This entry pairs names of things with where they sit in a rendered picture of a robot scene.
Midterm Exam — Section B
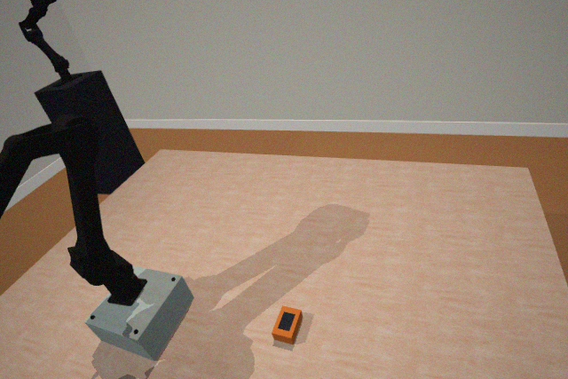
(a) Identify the orange block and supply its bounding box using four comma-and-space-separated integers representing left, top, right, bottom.
272, 305, 303, 344

